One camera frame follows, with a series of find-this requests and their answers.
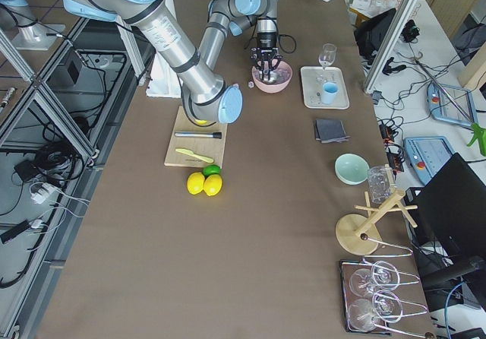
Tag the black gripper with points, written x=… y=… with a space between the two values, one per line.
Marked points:
x=266 y=39

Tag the pile of clear ice cubes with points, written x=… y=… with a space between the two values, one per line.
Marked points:
x=281 y=76

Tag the light blue cup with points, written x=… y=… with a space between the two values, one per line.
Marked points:
x=329 y=92

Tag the pink bowl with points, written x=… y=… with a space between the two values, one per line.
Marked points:
x=274 y=88

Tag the cream rabbit tray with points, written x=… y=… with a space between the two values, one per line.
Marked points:
x=312 y=89

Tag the clear wine glass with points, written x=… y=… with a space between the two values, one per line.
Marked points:
x=326 y=58

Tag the grey folded cloth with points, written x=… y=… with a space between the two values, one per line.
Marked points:
x=329 y=130

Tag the bamboo cutting board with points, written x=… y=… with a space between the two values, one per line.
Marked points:
x=208 y=147

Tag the yellow plastic knife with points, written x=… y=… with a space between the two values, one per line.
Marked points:
x=190 y=153

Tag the green lime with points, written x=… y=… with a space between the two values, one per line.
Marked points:
x=210 y=170

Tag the yellow lemon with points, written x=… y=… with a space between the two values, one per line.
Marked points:
x=213 y=185
x=195 y=183

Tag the green ceramic bowl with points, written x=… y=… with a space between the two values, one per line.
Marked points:
x=351 y=169

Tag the blue teach pendant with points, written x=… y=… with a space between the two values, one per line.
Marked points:
x=452 y=104
x=427 y=155

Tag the wooden glass holder stand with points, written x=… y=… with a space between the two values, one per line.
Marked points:
x=358 y=234

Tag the black glass rack tray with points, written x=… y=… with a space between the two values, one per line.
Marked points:
x=370 y=301

